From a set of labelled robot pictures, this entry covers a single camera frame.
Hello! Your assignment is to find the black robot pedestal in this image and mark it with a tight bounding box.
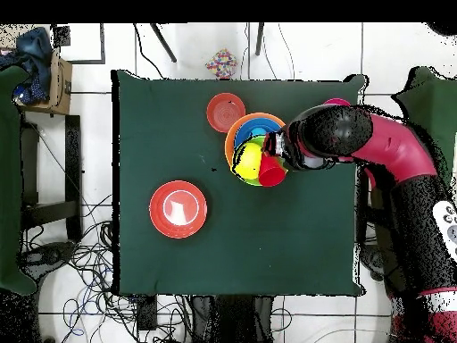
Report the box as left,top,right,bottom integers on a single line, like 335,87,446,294
190,295,276,343

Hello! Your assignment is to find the blue cloth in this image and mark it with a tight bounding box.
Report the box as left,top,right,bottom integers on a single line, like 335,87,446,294
0,27,54,105

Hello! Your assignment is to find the black floor box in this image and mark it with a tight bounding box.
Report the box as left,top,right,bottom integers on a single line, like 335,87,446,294
137,295,158,331

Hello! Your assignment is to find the small red bowl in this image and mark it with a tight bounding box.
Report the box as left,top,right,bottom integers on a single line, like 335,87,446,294
205,92,246,134

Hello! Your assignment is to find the colourful patterned box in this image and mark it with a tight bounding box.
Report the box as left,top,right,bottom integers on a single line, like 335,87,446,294
204,48,238,79

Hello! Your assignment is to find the cardboard box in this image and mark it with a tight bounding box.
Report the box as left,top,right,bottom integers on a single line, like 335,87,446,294
17,47,73,116

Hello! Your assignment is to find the wide red bowl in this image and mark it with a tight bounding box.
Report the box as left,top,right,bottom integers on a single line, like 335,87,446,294
149,180,209,239

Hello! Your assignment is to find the red cup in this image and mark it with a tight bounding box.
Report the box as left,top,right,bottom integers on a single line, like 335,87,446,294
257,153,289,188

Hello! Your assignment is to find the green bowl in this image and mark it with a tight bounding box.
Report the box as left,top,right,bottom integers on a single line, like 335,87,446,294
231,134,289,188

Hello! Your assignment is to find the dark green tablecloth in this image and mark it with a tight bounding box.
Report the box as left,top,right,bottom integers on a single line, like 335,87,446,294
112,69,369,297

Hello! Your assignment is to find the large blue bowl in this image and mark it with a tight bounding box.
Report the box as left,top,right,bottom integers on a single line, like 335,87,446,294
234,117,283,151

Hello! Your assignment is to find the black stool frame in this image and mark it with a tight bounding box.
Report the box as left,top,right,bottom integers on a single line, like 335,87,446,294
20,114,84,243

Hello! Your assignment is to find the black floor frame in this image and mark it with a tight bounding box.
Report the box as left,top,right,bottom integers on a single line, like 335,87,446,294
53,22,107,66

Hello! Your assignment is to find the black tripod leg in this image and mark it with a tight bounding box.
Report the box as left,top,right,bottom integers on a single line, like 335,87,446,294
254,22,266,57
149,22,179,64

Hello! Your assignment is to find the large orange bowl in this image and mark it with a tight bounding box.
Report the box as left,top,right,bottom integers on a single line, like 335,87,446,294
224,112,287,172

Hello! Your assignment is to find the yellow cup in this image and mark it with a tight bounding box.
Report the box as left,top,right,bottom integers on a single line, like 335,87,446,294
233,141,265,180

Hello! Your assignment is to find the green cloth covered table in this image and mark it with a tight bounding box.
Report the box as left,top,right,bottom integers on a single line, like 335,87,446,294
0,65,37,297
390,66,457,187

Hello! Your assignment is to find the tangle of cables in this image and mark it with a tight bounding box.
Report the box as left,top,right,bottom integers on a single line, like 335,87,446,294
19,194,194,343

